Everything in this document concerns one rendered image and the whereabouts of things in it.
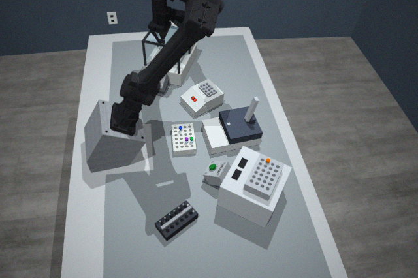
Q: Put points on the grey bench mat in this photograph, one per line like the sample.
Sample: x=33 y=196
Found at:
x=219 y=243

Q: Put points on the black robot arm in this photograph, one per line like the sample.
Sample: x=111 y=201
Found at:
x=197 y=21

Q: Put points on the white block with round holes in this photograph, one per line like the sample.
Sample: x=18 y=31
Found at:
x=202 y=97

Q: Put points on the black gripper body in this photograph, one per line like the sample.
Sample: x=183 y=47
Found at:
x=153 y=24

